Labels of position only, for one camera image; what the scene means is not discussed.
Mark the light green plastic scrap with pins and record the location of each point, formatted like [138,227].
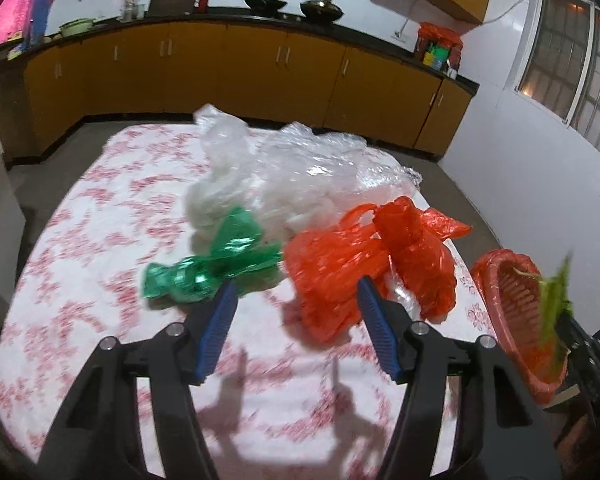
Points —
[555,300]

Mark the clear bubble wrap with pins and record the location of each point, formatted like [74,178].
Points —
[330,170]

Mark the black wok with brass rim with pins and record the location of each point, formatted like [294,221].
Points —
[322,10]

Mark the colourful packet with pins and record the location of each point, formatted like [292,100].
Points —
[19,50]

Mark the red plastic bag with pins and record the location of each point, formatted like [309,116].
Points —
[330,275]
[420,260]

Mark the dark rectangular tray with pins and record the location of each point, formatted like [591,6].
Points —
[172,1]

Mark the glass jar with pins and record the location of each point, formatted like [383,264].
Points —
[130,7]

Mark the barred window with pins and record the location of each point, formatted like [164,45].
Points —
[570,60]

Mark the red floral tablecloth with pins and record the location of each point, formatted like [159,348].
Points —
[105,220]

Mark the small red bottle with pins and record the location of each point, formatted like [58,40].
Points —
[203,2]

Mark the yellow lower kitchen cabinets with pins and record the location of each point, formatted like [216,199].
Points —
[260,75]

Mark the black kitchen countertop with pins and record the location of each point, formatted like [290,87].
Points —
[370,33]

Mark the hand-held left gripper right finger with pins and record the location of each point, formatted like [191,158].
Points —
[377,325]

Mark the red bag with groceries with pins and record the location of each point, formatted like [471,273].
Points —
[437,40]

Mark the white plastic bag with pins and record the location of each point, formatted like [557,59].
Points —
[215,200]

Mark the green foil wrapper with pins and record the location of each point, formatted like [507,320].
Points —
[190,280]

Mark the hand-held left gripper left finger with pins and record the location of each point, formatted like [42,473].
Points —
[215,332]

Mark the red plastic basket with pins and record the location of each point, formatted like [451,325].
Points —
[510,320]

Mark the green cooking pot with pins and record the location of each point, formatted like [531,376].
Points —
[77,28]

